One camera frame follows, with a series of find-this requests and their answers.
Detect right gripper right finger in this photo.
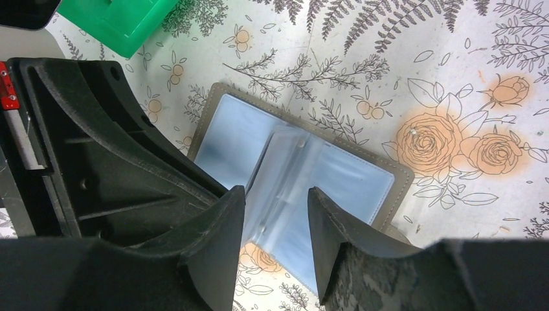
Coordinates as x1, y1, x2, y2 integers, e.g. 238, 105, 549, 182
308, 187, 548, 310

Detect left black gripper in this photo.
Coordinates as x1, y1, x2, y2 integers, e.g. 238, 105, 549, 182
1, 58, 227, 246

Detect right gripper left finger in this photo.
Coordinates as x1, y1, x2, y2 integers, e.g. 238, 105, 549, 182
1, 185, 245, 310

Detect grey leather card holder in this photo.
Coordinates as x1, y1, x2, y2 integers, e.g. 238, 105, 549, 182
188, 83, 415, 290

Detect green plastic bin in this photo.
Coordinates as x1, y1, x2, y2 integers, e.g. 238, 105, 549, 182
57, 0, 178, 58

